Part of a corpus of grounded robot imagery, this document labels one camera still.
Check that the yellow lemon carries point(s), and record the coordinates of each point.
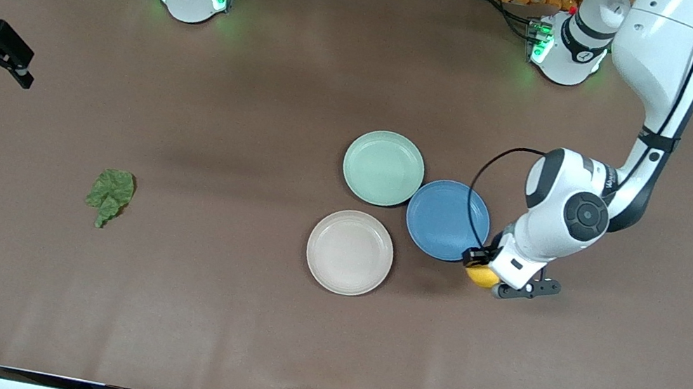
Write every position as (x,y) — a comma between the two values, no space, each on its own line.
(481,277)

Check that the green lettuce leaf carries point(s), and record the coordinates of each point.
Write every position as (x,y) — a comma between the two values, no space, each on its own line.
(112,189)

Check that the blue plate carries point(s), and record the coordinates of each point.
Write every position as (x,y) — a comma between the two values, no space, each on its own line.
(445,219)

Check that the light green plate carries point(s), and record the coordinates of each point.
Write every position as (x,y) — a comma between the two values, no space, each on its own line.
(383,169)

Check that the pale pink plate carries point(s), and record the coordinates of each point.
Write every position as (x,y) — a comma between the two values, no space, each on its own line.
(349,252)

